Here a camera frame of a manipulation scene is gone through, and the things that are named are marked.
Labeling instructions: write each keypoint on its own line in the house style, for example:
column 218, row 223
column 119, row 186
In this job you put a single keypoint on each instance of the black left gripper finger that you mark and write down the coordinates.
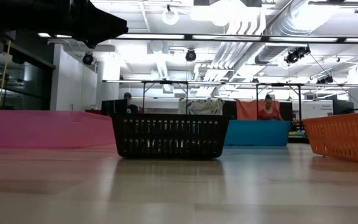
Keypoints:
column 104, row 25
column 95, row 42

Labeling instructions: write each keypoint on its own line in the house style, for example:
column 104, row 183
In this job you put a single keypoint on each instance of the pink plastic bin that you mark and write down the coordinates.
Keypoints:
column 48, row 129

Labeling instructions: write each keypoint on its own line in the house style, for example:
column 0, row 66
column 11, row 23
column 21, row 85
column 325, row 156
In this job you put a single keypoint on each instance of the black slotted plastic basket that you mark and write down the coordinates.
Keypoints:
column 169, row 149

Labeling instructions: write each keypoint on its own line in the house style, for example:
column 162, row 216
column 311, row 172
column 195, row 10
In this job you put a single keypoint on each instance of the orange slotted plastic basket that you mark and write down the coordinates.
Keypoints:
column 346, row 137

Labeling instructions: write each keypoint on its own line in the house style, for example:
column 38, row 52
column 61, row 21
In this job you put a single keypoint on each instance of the black ceiling spotlight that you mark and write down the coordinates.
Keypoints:
column 325, row 80
column 87, row 58
column 295, row 55
column 190, row 55

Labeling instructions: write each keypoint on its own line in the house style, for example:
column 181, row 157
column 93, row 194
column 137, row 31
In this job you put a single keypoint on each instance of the black monitor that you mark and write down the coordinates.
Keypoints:
column 113, row 107

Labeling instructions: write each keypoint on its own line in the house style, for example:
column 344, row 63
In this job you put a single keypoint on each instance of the person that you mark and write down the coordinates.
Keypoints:
column 130, row 107
column 269, row 112

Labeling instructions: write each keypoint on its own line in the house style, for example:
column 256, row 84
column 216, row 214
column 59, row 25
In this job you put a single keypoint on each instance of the pale patterned cloth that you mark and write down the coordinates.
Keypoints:
column 202, row 107

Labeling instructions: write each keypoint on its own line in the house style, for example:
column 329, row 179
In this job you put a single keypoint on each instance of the orange cloth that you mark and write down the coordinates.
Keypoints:
column 247, row 109

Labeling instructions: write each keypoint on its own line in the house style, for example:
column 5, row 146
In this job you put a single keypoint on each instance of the blue plastic bin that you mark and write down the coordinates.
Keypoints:
column 256, row 133

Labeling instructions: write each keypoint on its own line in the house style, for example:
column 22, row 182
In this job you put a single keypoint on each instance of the white sign board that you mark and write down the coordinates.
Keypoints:
column 319, row 109

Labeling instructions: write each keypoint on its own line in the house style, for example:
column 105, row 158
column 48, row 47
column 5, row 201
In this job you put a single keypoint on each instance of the neighbouring black metal frame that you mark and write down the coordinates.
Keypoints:
column 278, row 84
column 166, row 82

